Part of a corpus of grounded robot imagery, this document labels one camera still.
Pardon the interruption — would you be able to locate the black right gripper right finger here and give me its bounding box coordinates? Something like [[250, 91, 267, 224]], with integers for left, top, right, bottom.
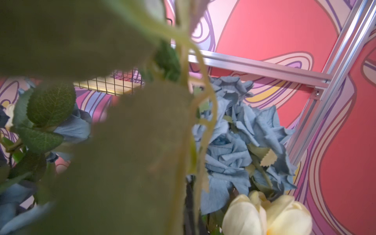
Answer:
[[196, 215, 210, 235]]

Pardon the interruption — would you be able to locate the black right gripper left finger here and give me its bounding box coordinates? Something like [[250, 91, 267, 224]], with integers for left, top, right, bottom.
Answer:
[[184, 181, 195, 235]]

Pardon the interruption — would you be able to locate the pink rose bunch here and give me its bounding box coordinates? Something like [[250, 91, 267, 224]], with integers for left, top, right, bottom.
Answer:
[[1, 1, 214, 235]]

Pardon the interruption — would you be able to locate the blue rose bouquet right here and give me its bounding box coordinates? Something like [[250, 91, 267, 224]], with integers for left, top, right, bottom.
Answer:
[[192, 75, 313, 235]]

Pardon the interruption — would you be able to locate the blue rose bouquet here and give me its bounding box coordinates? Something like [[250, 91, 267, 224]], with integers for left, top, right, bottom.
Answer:
[[192, 75, 313, 235], [1, 81, 92, 235]]

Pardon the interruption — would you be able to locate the yellow sponge in basket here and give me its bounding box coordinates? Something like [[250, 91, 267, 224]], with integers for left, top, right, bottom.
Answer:
[[73, 77, 145, 96]]

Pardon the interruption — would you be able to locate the blue rose bouquet left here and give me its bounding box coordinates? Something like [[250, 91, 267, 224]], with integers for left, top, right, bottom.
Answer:
[[1, 81, 92, 235]]

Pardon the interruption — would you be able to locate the black wire basket back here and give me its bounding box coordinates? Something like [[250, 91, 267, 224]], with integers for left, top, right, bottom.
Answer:
[[74, 68, 145, 96]]

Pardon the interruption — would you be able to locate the aluminium frame rail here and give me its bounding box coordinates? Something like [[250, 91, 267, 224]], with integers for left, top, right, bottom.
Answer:
[[201, 1, 376, 165]]

